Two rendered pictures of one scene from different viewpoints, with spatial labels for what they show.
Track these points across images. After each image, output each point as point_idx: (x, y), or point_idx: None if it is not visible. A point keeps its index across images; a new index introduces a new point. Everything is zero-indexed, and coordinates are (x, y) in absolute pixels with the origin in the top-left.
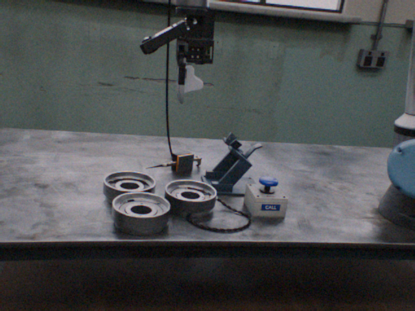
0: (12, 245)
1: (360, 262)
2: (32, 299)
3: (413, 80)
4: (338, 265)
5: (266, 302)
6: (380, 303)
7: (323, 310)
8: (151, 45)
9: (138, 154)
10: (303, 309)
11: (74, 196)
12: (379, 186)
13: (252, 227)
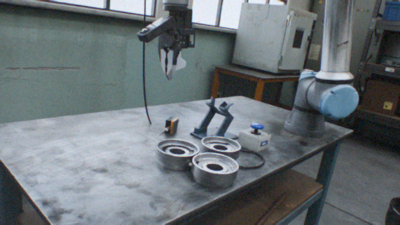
0: None
1: None
2: None
3: (332, 52)
4: None
5: (241, 206)
6: (282, 184)
7: (268, 199)
8: (152, 35)
9: (127, 126)
10: (260, 202)
11: (138, 172)
12: (268, 118)
13: (265, 159)
